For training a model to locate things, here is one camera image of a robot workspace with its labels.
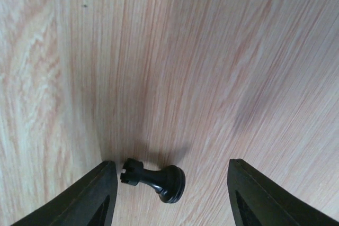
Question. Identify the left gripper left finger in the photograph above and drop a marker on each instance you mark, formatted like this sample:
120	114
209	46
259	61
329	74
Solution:
89	201

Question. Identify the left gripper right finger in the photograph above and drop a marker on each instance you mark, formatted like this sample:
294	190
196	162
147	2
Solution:
257	200

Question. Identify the black chess piece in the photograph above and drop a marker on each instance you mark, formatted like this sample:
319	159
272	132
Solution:
168	183

